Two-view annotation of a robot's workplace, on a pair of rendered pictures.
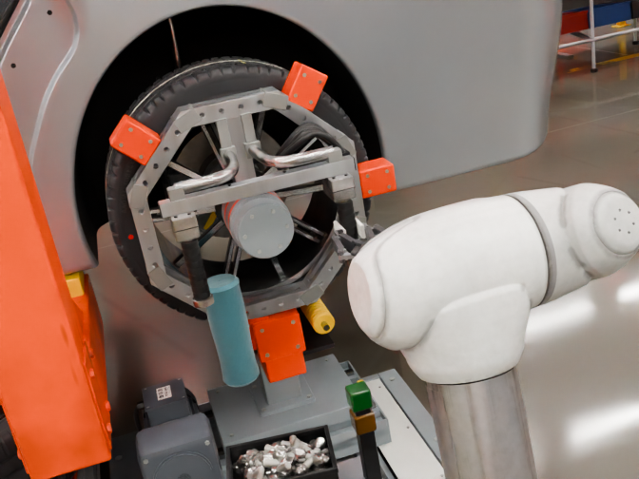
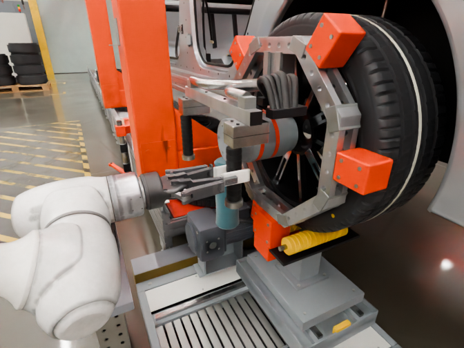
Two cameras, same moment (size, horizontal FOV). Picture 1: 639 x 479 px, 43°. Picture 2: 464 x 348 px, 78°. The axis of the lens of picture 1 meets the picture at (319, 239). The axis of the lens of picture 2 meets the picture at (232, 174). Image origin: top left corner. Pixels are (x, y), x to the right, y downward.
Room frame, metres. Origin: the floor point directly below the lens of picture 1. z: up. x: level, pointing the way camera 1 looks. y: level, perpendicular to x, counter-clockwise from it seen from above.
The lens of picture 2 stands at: (1.49, -0.65, 1.11)
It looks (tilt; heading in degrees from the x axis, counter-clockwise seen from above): 24 degrees down; 76
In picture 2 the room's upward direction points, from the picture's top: straight up
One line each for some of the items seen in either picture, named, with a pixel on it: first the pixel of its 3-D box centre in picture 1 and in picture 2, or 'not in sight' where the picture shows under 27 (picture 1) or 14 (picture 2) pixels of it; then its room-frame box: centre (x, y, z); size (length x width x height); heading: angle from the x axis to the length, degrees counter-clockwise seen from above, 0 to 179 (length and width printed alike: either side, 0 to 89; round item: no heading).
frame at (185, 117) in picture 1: (250, 209); (277, 133); (1.84, 0.15, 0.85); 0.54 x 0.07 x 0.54; 102
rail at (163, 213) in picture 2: not in sight; (131, 148); (1.23, 1.82, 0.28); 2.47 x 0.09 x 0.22; 102
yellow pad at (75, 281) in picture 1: (54, 283); not in sight; (1.96, 0.69, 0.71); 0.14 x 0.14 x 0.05; 12
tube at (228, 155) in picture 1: (201, 158); (226, 70); (1.70, 0.22, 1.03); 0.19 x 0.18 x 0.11; 12
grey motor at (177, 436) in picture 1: (180, 451); (232, 236); (1.77, 0.45, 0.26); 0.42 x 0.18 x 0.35; 12
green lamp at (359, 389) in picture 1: (358, 396); not in sight; (1.28, -0.02, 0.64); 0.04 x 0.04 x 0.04; 12
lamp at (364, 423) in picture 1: (362, 419); not in sight; (1.28, -0.02, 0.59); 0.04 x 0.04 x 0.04; 12
